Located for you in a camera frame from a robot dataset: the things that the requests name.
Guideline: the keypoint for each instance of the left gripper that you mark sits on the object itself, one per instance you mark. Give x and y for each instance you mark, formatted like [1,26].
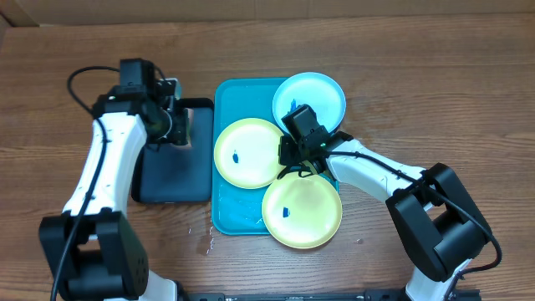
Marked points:
[181,133]

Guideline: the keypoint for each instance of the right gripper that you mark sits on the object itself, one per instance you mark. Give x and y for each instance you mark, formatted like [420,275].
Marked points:
[287,155]

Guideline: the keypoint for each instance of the yellow-green plate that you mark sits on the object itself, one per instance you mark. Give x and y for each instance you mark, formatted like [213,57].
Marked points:
[246,153]
[302,212]

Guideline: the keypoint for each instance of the green scrubbing sponge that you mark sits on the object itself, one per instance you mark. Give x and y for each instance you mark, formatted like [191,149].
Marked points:
[190,113]

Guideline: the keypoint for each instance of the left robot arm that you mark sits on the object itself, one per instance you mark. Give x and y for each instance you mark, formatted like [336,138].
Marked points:
[91,249]

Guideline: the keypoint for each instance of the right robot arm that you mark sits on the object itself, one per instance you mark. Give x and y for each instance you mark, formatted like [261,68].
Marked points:
[441,228]

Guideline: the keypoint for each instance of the black plastic tray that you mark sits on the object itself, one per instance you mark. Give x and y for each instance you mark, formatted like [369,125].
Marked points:
[174,174]

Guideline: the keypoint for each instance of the teal plastic tray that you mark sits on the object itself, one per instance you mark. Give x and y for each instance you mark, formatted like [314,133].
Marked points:
[236,211]

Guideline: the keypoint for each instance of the light blue plate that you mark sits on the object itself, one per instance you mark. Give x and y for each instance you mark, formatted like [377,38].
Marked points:
[323,94]

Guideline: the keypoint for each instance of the yellow-green plate front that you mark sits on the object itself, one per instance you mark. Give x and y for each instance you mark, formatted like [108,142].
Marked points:
[302,212]

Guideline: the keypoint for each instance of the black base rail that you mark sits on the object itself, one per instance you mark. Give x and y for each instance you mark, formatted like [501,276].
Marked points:
[367,295]

